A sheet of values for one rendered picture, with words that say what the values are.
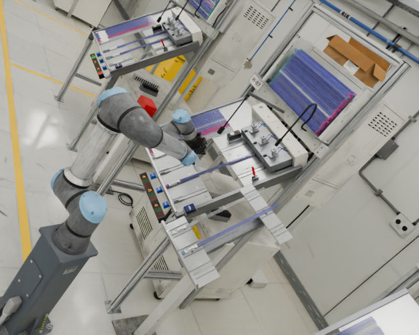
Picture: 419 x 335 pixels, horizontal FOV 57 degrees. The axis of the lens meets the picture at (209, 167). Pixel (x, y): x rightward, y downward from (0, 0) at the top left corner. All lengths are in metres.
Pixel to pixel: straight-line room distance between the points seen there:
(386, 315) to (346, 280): 1.82
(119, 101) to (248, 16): 1.98
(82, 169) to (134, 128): 0.31
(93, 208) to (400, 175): 2.56
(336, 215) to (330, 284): 0.60
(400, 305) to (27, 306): 1.51
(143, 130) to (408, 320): 1.22
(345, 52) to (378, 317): 1.55
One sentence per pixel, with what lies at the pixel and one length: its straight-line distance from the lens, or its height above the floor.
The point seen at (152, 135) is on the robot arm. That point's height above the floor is 1.15.
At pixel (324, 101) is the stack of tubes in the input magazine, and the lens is 2.09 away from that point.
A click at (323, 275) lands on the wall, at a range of 3.65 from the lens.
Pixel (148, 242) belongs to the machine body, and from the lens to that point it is 2.63.
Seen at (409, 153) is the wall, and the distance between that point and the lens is 3.49.
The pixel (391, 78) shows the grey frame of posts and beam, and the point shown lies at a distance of 2.04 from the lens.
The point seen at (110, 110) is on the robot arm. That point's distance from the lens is 1.43.
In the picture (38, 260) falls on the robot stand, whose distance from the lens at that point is 1.76.
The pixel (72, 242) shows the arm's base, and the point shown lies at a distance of 1.65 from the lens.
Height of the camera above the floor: 1.70
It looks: 22 degrees down
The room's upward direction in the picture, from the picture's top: 38 degrees clockwise
